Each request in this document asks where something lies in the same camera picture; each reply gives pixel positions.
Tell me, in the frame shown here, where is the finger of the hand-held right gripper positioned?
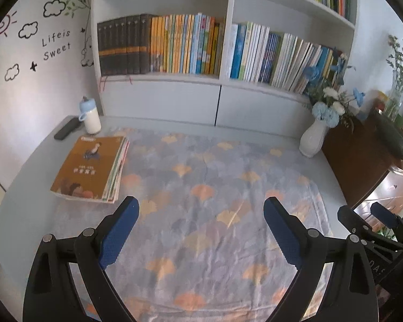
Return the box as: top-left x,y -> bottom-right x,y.
370,202 -> 403,242
337,204 -> 403,252

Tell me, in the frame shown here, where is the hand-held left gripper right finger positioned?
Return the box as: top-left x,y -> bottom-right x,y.
263,197 -> 380,322

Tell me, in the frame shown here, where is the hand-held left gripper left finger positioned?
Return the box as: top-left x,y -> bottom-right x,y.
23,195 -> 140,322

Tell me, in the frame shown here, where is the stack of thin books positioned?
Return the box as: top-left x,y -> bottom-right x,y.
50,135 -> 130,204

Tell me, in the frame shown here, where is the row of white blue books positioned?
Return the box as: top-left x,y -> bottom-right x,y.
226,22 -> 345,95

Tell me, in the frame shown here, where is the row of dark hardcover books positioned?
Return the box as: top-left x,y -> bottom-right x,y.
97,14 -> 152,76

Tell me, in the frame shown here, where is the row of yellow colourful books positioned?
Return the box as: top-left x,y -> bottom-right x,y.
150,13 -> 226,75

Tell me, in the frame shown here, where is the wooden cabinet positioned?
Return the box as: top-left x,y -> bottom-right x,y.
322,107 -> 403,232

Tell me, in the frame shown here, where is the leaf-print blanket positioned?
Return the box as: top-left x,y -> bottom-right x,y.
49,127 -> 333,322

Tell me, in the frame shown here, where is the dark green cushion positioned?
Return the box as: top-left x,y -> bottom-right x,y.
369,109 -> 403,162

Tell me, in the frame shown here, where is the yellow red box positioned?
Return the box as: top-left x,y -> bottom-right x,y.
374,90 -> 390,111

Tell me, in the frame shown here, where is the white bottle blue cap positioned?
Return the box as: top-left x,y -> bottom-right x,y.
78,96 -> 102,135

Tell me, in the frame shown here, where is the black remote control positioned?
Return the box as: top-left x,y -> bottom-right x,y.
54,117 -> 83,141

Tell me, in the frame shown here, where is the glass vase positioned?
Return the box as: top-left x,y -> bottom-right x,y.
388,70 -> 403,121

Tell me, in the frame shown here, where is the red sun wall decal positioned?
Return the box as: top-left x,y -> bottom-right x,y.
0,12 -> 17,46

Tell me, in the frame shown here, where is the green tree wall decal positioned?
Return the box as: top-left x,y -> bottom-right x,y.
55,0 -> 93,68

